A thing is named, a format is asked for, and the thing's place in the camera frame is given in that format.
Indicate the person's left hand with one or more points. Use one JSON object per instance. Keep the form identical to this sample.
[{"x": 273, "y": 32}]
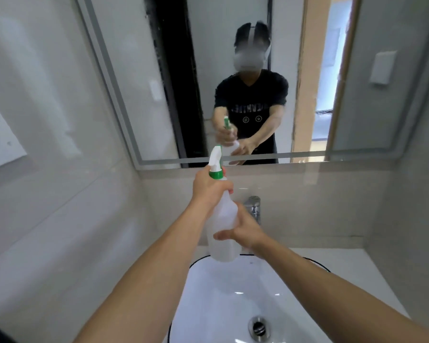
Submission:
[{"x": 206, "y": 189}]

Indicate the person's right hand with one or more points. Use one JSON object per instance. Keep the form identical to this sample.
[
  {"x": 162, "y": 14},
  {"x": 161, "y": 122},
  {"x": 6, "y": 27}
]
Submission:
[{"x": 248, "y": 232}]

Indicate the person's right thumb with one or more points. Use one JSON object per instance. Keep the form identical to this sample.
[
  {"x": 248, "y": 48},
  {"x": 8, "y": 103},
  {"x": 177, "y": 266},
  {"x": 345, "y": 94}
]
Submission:
[{"x": 227, "y": 234}]

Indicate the person's left fingers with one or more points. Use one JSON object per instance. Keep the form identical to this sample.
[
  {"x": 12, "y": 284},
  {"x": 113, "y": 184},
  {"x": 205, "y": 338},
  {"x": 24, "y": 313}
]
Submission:
[{"x": 227, "y": 186}]

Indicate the white spray bottle green collar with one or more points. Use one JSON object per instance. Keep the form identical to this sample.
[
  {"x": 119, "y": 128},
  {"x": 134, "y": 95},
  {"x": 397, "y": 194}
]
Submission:
[{"x": 221, "y": 228}]

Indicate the person's right forearm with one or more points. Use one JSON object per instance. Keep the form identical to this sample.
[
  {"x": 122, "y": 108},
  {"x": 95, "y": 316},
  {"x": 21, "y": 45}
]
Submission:
[{"x": 336, "y": 300}]

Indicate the person's left forearm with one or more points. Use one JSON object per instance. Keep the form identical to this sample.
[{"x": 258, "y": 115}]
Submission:
[{"x": 146, "y": 282}]

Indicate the chrome faucet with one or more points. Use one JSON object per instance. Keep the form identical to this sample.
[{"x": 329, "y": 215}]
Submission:
[{"x": 253, "y": 207}]

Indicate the white sink basin black rim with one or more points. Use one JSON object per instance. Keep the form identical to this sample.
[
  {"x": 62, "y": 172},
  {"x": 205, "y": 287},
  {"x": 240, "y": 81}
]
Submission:
[{"x": 228, "y": 303}]

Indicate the chrome sink drain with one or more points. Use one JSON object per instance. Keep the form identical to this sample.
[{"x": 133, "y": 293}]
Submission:
[{"x": 258, "y": 328}]

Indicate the wall mirror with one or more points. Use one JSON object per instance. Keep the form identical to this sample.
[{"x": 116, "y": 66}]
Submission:
[{"x": 307, "y": 85}]

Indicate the white wall plate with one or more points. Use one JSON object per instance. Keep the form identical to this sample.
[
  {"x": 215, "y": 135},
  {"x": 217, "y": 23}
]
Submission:
[{"x": 1, "y": 139}]

